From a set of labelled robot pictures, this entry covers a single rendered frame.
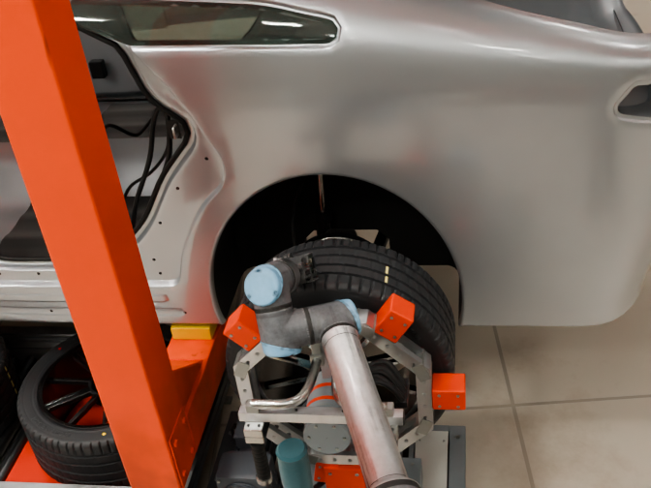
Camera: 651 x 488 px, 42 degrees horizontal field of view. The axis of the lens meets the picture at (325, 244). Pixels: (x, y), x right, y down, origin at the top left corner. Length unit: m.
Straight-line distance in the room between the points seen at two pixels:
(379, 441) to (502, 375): 1.96
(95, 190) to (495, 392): 2.08
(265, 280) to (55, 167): 0.54
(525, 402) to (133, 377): 1.76
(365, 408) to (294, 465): 0.65
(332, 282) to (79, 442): 1.14
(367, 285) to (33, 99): 0.95
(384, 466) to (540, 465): 1.68
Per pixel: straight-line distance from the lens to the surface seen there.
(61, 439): 3.02
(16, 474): 3.32
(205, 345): 2.91
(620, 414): 3.57
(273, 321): 1.98
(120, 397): 2.44
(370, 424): 1.78
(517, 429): 3.46
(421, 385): 2.32
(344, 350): 1.91
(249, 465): 2.87
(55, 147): 2.01
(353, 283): 2.25
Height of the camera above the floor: 2.51
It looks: 34 degrees down
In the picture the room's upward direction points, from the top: 7 degrees counter-clockwise
